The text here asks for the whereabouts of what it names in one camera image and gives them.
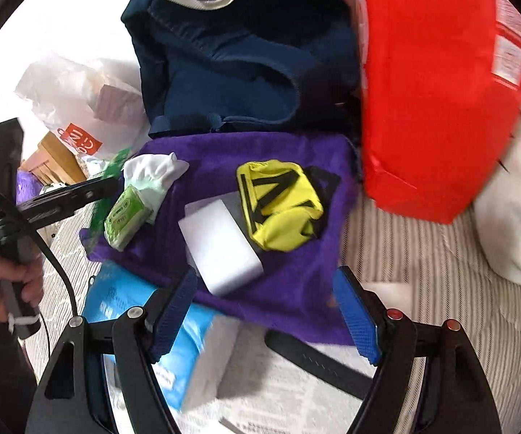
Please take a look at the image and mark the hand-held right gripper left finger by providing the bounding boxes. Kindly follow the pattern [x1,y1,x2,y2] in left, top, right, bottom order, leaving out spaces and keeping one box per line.
[25,266,198,434]

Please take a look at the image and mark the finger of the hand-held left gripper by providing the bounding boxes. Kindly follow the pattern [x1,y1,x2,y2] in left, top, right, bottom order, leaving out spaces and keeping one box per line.
[0,118,26,224]
[16,175,123,227]

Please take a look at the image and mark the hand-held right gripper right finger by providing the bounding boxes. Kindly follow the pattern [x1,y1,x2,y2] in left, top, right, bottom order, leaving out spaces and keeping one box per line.
[333,266,503,434]

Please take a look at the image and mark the black strip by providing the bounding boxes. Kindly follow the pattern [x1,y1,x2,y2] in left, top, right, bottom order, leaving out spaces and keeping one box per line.
[264,329,376,401]

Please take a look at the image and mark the blue tissue pack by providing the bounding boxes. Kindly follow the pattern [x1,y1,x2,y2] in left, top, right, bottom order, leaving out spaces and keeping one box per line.
[82,262,225,412]

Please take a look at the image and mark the green sachet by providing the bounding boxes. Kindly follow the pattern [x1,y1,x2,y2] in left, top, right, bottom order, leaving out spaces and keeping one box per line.
[88,147,132,241]

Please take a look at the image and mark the green wet wipes pack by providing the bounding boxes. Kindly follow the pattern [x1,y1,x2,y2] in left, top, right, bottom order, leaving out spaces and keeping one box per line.
[103,184,153,251]

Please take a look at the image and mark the white sponge block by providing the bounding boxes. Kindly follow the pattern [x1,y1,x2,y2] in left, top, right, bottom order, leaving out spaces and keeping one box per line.
[178,192,263,297]

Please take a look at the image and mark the purple towel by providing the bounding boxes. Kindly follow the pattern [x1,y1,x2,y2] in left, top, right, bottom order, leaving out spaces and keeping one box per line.
[80,131,365,349]

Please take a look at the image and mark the white cloth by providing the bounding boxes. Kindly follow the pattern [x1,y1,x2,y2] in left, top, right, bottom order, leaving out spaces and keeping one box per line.
[122,153,190,227]

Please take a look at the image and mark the yellow pouch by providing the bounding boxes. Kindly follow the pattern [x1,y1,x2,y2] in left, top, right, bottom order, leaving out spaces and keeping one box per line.
[236,159,334,253]

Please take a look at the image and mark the purple plush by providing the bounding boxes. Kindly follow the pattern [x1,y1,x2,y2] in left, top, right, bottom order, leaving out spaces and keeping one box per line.
[16,169,46,200]

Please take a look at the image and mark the striped bed sheet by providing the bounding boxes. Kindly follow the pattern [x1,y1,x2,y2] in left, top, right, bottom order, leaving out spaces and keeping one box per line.
[25,199,521,434]

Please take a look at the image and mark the white plastic shopping bag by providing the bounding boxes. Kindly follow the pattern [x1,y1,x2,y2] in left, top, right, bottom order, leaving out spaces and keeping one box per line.
[14,52,153,163]

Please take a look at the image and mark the navy fabric bag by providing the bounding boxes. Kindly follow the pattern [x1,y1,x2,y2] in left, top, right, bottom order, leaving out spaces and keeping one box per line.
[120,0,365,139]

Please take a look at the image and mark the red paper bag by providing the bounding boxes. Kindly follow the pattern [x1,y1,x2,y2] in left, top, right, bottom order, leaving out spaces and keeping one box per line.
[351,0,521,224]

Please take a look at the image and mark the white drawstring bag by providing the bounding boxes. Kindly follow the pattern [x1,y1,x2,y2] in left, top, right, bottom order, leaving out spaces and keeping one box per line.
[473,77,521,299]

